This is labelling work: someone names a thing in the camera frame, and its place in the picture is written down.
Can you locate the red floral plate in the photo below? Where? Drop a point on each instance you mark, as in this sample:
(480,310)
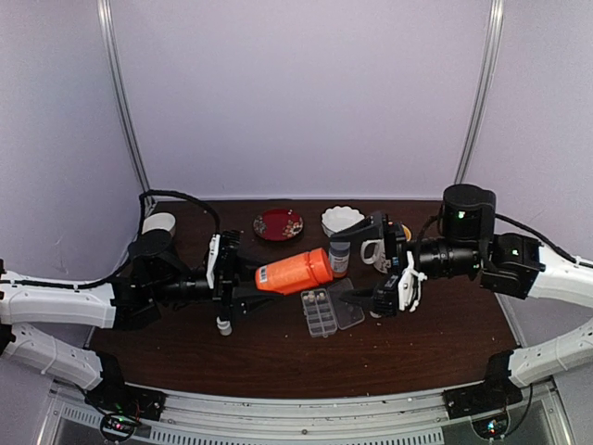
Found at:
(278,225)

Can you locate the orange pill bottle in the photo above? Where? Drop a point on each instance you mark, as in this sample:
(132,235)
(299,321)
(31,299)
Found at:
(296,273)

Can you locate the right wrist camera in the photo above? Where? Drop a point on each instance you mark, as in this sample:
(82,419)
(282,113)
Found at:
(398,292)

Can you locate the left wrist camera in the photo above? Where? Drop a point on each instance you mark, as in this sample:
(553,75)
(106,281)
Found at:
(213,253)

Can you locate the small white dropper bottle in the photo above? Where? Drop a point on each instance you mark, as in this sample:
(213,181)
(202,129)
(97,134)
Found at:
(224,327)

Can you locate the floral mug yellow inside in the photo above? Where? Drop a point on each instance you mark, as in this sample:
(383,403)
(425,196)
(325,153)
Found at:
(382,245)

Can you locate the grey cap pill bottle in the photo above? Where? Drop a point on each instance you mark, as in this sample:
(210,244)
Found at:
(338,255)

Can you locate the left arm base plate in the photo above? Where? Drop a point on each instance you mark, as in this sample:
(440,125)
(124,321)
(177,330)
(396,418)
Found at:
(133,402)

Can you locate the white scalloped bowl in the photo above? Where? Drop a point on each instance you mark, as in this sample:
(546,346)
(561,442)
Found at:
(339,218)

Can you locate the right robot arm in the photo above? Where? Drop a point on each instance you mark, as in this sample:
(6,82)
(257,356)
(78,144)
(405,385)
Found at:
(523,265)

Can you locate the aluminium frame post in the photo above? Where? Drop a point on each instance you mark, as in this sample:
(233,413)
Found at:
(494,30)
(107,27)

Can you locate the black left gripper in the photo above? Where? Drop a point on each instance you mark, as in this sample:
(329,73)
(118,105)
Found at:
(226,295)

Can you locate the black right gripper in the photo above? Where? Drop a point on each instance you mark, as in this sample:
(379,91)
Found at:
(375,227)

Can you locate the clear plastic pill organizer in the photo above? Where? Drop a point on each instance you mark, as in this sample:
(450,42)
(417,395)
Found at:
(328,314)

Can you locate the white ceramic bowl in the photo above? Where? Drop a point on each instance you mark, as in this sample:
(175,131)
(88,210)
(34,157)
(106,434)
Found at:
(160,221)

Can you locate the right aluminium frame post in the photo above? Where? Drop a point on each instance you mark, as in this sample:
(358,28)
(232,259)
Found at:
(494,30)

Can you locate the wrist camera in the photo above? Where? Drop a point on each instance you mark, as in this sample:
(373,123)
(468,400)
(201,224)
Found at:
(398,292)
(213,253)

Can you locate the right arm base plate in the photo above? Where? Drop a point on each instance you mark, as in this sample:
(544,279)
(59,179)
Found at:
(480,398)

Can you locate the aluminium front rail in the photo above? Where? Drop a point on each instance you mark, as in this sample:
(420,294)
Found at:
(418,417)

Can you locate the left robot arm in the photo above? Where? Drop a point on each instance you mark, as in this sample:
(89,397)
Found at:
(28,304)

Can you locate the left aluminium frame post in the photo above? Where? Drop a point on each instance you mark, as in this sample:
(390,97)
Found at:
(107,27)

